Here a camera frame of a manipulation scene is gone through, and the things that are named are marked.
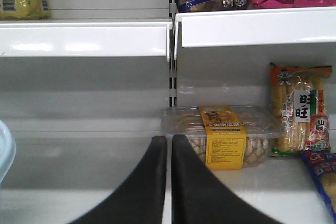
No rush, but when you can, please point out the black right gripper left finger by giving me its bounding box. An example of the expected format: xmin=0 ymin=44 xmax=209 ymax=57
xmin=72 ymin=136 xmax=167 ymax=223

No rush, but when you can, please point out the Want Want rice cracker bag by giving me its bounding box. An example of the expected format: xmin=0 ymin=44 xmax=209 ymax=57
xmin=270 ymin=63 xmax=332 ymax=156

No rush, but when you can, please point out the light blue plastic basket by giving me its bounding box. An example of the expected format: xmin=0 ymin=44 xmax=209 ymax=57
xmin=0 ymin=121 xmax=16 ymax=182

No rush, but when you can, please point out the clear cookie tray yellow label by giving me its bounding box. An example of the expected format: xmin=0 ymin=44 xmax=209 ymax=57
xmin=161 ymin=105 xmax=284 ymax=170

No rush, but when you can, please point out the white supermarket shelving unit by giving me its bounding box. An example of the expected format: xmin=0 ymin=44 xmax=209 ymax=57
xmin=1 ymin=0 xmax=335 ymax=223

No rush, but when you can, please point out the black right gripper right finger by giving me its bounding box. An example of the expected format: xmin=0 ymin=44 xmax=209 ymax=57
xmin=172 ymin=134 xmax=277 ymax=223

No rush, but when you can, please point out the blue snack bag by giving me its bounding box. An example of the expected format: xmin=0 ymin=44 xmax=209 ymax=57
xmin=301 ymin=150 xmax=335 ymax=223

